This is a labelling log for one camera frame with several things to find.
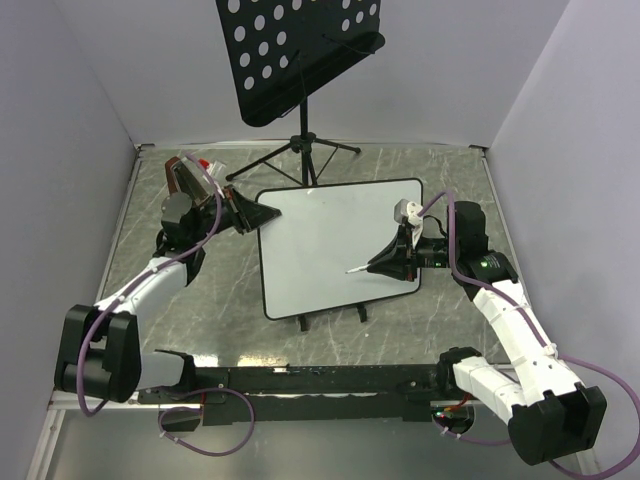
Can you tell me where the aluminium frame rail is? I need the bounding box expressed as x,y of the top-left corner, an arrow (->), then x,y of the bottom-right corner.
27,144 -> 146,480

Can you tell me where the black whiteboard easel stand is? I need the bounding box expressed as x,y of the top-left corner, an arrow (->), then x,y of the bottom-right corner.
295,302 -> 369,333

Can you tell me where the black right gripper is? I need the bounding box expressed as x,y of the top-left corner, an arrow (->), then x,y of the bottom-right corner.
367,224 -> 460,282

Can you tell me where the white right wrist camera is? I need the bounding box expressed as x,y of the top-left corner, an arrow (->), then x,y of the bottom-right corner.
393,199 -> 424,229

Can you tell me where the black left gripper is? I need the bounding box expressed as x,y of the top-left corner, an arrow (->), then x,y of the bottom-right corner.
189,184 -> 281,243

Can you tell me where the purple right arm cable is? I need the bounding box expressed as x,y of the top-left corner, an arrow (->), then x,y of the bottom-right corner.
419,188 -> 636,476

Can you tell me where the brown wooden metronome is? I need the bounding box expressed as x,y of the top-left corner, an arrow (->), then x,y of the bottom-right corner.
164,156 -> 211,207

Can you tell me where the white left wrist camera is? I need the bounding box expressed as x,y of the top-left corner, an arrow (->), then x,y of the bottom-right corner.
198,158 -> 227,183

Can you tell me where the black perforated music stand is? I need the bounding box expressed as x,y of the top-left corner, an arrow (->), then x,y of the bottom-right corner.
216,1 -> 386,187

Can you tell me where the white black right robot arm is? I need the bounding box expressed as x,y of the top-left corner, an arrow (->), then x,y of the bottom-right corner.
365,199 -> 607,465

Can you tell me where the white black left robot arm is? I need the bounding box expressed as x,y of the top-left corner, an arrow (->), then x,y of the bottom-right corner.
54,185 -> 282,402

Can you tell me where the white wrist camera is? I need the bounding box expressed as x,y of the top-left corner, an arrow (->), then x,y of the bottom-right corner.
393,199 -> 424,229
198,158 -> 227,183

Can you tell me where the white rectangular whiteboard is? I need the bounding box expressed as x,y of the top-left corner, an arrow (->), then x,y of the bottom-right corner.
256,178 -> 423,320

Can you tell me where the blue capped whiteboard marker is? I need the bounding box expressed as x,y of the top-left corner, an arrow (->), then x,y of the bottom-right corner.
345,265 -> 368,274

